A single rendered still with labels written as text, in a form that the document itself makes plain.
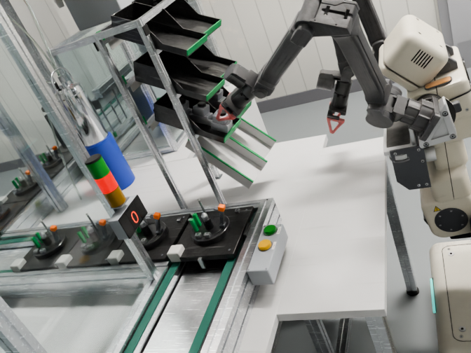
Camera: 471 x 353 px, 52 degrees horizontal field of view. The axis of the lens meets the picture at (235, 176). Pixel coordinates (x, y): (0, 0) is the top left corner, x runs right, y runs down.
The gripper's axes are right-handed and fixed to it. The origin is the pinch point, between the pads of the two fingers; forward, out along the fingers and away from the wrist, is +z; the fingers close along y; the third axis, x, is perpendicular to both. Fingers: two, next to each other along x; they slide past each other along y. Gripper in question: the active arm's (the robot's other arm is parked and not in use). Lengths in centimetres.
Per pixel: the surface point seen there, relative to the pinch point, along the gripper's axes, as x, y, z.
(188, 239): 20.9, 29.9, 24.5
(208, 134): 1.4, 4.9, 6.0
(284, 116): 70, -249, 148
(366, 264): 57, 29, -23
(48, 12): -161, -241, 258
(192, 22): -29.3, -20.4, -4.2
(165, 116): -13.0, 3.8, 15.2
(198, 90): -11.6, -0.1, -0.5
